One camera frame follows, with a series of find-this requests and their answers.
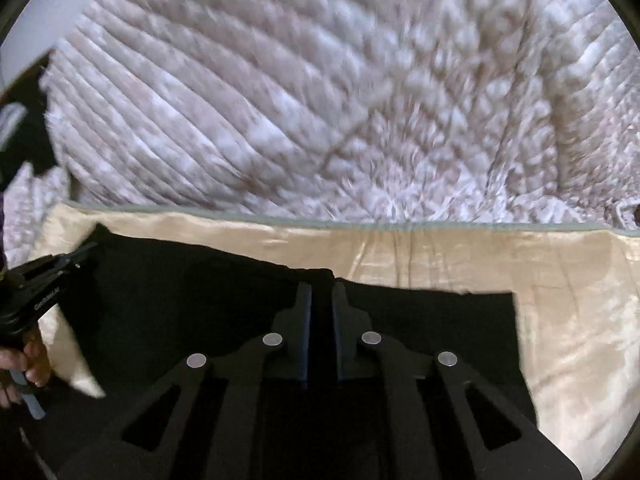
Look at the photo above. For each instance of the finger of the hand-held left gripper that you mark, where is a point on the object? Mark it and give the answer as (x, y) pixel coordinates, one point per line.
(55, 262)

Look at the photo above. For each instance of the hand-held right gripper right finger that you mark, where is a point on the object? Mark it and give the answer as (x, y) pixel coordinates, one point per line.
(339, 350)

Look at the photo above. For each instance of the beige satin blanket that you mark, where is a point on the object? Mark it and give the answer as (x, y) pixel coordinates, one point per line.
(500, 260)

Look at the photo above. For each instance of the person's left hand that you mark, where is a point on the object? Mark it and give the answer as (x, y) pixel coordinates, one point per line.
(35, 360)

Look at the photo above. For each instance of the floral quilted bedspread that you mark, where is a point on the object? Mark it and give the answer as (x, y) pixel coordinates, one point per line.
(300, 85)

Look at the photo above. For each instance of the black pants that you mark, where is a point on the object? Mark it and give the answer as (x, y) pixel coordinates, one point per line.
(175, 290)

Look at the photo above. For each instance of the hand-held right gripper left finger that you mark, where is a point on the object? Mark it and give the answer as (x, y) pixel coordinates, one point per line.
(306, 350)

